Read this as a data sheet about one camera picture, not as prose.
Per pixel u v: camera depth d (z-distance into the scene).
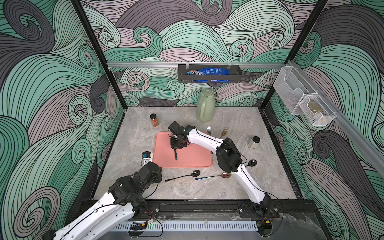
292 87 0.77
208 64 0.95
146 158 0.65
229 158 0.59
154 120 1.03
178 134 0.75
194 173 0.84
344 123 0.59
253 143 0.90
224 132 1.04
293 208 0.74
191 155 0.93
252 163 0.88
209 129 1.07
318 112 0.64
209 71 0.92
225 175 0.82
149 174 0.53
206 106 0.96
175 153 0.92
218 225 0.70
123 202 0.48
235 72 0.94
